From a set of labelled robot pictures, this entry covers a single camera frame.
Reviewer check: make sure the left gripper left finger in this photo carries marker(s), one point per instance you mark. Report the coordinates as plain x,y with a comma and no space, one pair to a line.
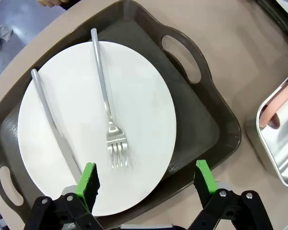
86,187

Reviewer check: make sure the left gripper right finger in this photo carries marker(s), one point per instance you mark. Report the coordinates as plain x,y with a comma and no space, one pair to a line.
206,184

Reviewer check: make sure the dark brown serving tray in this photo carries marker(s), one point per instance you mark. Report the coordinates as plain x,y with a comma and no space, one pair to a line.
194,115

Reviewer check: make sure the silver table knife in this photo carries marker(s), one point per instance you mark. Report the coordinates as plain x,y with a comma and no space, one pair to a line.
45,100

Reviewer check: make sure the white round dinner plate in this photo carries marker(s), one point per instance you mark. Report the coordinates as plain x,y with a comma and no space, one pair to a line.
139,95

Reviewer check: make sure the silver fork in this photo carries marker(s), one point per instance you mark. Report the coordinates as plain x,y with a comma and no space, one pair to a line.
102,76

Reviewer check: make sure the person's right hand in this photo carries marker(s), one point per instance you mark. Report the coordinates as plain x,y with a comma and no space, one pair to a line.
49,2

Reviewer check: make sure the rectangular steel container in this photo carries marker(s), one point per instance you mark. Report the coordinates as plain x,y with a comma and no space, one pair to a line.
285,155

